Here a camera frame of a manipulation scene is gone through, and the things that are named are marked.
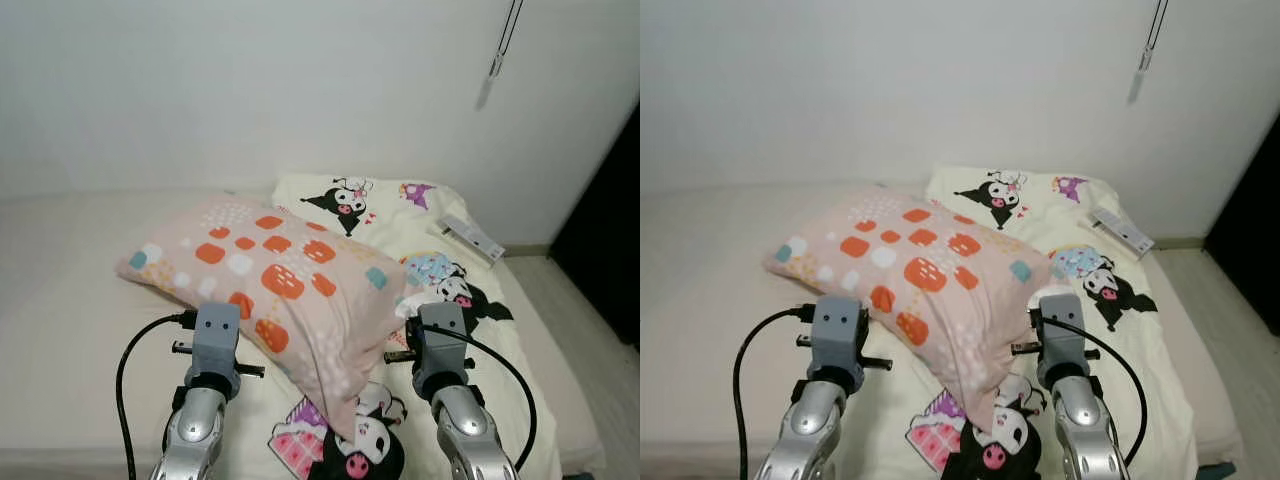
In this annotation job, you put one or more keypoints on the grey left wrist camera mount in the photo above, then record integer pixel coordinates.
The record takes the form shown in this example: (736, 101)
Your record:
(838, 330)
(215, 335)

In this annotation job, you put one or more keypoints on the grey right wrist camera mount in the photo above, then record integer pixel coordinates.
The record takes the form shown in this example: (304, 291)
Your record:
(440, 350)
(1062, 340)

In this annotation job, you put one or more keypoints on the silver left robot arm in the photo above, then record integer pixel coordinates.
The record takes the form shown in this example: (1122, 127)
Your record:
(195, 430)
(810, 425)

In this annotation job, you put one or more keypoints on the beige sheeted mattress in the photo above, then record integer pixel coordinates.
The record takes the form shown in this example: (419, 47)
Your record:
(60, 300)
(700, 300)

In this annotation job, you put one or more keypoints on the cream cartoon print quilt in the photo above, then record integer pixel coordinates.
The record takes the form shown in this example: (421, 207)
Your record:
(400, 225)
(1050, 215)

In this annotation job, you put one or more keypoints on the pink pillow orange spots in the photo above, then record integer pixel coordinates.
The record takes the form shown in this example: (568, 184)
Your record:
(270, 270)
(920, 265)

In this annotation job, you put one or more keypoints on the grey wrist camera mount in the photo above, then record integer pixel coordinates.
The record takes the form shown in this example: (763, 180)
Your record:
(215, 335)
(838, 330)
(440, 350)
(1062, 340)

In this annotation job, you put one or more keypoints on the tall black cabinet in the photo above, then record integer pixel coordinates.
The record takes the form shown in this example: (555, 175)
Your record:
(600, 250)
(1250, 250)

